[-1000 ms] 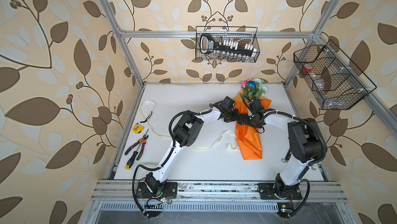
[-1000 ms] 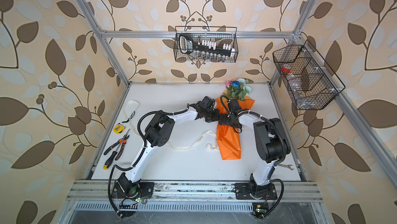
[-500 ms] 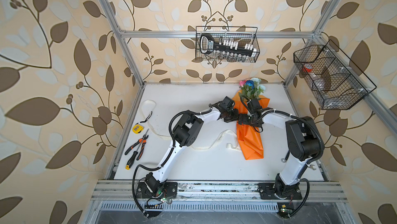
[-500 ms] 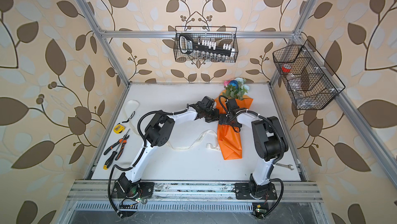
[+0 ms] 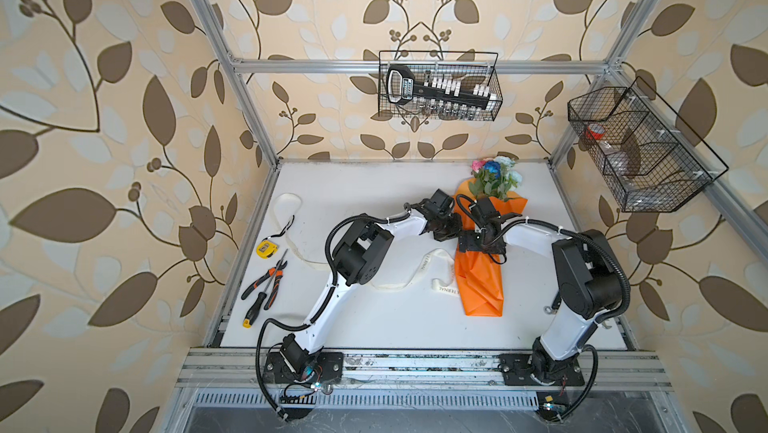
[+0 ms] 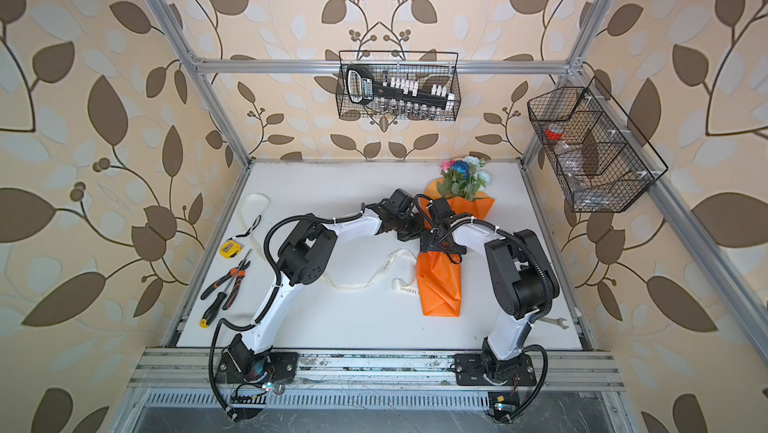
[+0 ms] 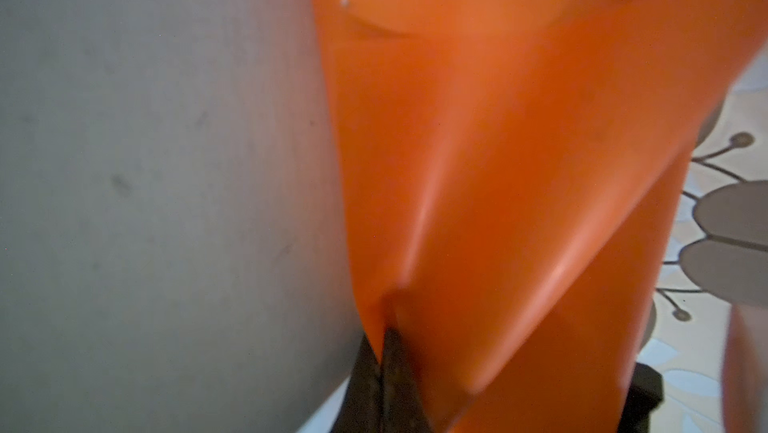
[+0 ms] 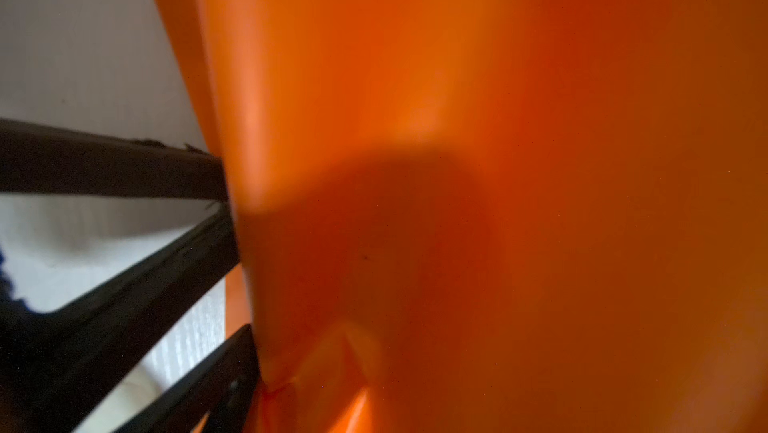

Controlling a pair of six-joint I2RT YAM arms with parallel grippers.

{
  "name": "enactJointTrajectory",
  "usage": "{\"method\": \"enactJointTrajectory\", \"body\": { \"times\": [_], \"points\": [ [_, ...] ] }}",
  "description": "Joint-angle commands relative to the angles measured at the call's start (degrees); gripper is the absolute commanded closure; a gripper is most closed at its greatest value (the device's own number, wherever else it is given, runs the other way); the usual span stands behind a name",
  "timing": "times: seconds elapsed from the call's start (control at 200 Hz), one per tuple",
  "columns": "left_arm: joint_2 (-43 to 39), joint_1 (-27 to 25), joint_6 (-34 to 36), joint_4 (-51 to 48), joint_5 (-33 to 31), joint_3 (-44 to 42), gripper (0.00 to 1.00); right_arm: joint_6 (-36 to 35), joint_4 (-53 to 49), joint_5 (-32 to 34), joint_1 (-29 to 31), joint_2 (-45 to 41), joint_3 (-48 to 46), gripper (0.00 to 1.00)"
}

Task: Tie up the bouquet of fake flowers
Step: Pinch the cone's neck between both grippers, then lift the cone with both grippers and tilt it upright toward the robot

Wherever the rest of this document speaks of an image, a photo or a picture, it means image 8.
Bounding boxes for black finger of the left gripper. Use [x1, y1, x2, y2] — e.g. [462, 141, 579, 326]
[1, 118, 228, 201]
[1, 207, 239, 432]

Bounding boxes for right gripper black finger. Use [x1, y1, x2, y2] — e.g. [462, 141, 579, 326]
[118, 325, 260, 432]

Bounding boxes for orange wrapping paper sheet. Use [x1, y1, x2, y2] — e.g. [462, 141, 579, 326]
[155, 0, 767, 432]

